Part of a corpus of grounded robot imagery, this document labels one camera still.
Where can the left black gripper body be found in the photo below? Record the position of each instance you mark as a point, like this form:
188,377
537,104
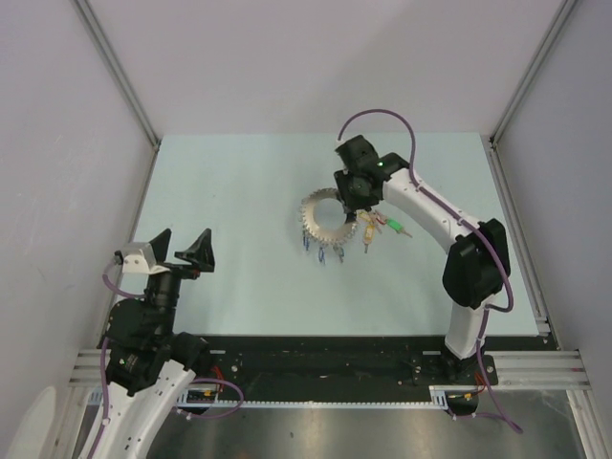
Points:
181,271

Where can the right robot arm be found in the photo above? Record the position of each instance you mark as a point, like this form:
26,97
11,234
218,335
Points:
476,276

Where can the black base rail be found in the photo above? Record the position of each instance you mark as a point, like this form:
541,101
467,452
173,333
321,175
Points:
334,369

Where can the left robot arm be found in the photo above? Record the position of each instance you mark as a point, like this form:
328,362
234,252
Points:
144,366

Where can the red tag key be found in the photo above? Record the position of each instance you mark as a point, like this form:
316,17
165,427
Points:
381,219

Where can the right aluminium frame post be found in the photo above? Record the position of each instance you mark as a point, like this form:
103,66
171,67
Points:
545,47

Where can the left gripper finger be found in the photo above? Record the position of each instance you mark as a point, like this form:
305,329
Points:
200,253
156,249

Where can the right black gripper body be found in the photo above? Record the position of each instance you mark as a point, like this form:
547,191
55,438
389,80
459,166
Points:
352,195

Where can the left aluminium frame post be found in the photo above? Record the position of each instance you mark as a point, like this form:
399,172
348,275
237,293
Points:
115,69

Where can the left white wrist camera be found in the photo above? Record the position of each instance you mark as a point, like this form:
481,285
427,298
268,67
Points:
139,258

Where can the green tag key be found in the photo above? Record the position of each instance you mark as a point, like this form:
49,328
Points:
397,227

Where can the yellow tag key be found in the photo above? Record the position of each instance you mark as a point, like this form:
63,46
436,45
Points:
368,236

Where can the black tag key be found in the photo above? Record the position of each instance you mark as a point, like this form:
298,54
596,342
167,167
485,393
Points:
364,216

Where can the aluminium frame post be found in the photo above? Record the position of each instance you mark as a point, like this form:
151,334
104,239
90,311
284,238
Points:
115,69
545,47

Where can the slotted cable duct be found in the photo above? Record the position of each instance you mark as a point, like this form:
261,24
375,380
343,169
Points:
437,399

